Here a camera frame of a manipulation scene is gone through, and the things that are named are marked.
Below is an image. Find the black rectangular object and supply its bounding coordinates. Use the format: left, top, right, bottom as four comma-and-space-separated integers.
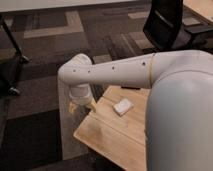
121, 86, 141, 90

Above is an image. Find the black wheeled stand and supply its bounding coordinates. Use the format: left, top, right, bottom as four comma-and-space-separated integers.
0, 14, 29, 95

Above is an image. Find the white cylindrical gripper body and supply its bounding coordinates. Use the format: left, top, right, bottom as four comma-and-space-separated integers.
69, 84, 93, 106

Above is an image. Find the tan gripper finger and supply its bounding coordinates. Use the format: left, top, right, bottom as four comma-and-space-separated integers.
88, 101, 97, 112
68, 102, 76, 114

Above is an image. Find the light wooden desk corner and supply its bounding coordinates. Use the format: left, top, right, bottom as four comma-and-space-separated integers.
183, 0, 213, 23

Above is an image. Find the white sponge block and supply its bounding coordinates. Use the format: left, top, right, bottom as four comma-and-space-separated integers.
113, 98, 134, 116

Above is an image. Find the black office chair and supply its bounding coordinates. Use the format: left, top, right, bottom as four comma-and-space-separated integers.
143, 0, 213, 51

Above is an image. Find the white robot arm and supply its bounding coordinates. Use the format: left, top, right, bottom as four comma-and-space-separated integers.
58, 50, 213, 171

